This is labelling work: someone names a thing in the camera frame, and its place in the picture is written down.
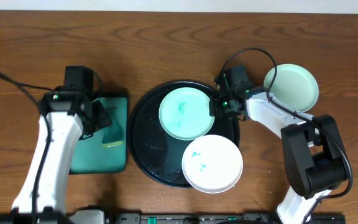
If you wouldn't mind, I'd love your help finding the green yellow sponge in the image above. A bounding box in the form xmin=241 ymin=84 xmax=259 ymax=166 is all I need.
xmin=102 ymin=108 xmax=124 ymax=147

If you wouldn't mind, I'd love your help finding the light green plate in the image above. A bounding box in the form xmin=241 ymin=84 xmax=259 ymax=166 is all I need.
xmin=158 ymin=87 xmax=215 ymax=141
xmin=270 ymin=63 xmax=319 ymax=112

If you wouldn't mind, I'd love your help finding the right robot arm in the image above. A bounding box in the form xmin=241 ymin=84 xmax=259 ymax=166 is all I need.
xmin=209 ymin=65 xmax=352 ymax=223

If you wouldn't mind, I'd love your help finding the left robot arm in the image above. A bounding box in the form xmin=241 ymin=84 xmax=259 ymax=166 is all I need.
xmin=0 ymin=91 xmax=112 ymax=223

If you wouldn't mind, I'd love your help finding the dark green rectangular water tray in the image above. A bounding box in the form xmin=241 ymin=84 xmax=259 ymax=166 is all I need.
xmin=70 ymin=92 xmax=128 ymax=174

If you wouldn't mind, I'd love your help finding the round black serving tray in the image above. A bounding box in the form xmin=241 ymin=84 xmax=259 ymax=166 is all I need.
xmin=126 ymin=80 xmax=241 ymax=189

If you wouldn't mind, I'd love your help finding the white plate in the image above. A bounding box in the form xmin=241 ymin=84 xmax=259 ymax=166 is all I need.
xmin=181 ymin=135 xmax=244 ymax=194

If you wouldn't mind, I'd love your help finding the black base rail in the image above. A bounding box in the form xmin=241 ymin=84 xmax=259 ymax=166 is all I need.
xmin=104 ymin=212 xmax=347 ymax=224

